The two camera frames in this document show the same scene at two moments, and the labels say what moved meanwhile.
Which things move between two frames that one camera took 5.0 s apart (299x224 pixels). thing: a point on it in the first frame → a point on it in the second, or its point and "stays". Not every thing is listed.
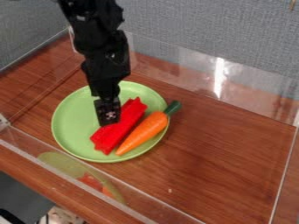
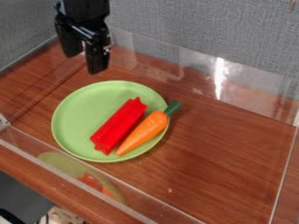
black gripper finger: x=107 y=110 → x=98 y=45
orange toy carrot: x=146 y=130 stays
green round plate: x=75 y=124 stays
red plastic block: x=110 y=137 stays
